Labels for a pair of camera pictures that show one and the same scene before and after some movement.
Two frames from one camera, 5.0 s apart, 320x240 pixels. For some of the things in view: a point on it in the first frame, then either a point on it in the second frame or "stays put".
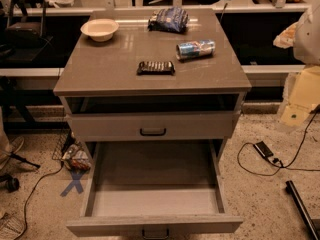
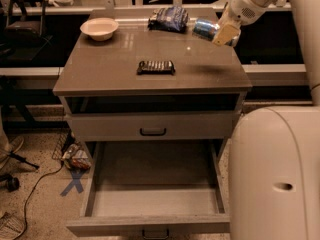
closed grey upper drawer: x=153 y=126 stays put
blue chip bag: x=174 y=19 stays put
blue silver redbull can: x=196 y=49 → x=205 y=28
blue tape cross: x=76 y=177 stays put
